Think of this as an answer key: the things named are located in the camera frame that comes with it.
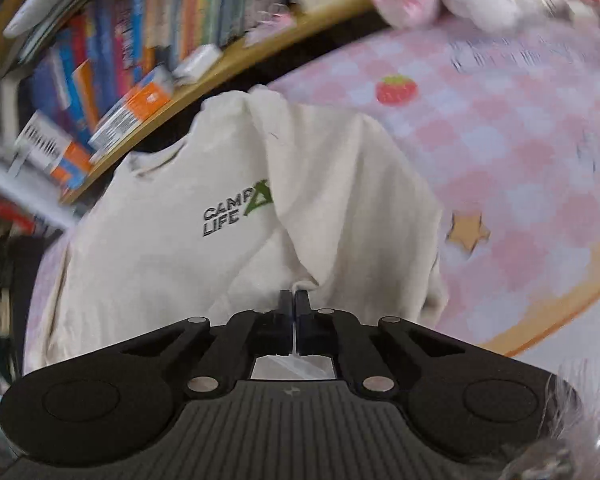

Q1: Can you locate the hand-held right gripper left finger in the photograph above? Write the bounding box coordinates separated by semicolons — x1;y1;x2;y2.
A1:
115;289;295;399

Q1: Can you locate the row of colourful books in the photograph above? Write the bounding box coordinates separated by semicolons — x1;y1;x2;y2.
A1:
10;0;291;161

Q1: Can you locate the wooden bookshelf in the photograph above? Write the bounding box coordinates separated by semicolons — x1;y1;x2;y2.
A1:
0;0;381;206

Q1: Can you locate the pink checked printed blanket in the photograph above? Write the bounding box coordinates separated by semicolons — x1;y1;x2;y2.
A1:
22;15;600;376

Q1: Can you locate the small white plastic box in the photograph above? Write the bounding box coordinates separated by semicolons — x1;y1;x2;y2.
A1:
172;44;223;83

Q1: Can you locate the cream t-shirt with green print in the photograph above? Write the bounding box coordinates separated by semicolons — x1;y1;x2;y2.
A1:
27;85;451;376

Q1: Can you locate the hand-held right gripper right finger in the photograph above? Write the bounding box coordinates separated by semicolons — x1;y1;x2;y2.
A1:
294;290;473;398

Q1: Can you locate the orange white carton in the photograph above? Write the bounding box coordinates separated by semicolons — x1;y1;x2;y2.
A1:
10;110;96;191
87;67;176;153

